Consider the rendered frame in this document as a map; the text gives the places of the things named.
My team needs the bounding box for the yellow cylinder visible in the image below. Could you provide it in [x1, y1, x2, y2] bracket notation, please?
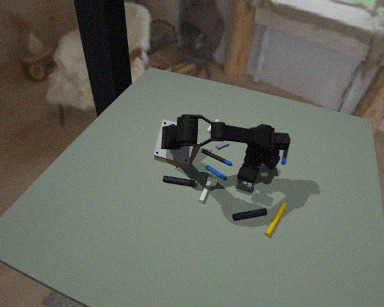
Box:
[265, 202, 287, 237]

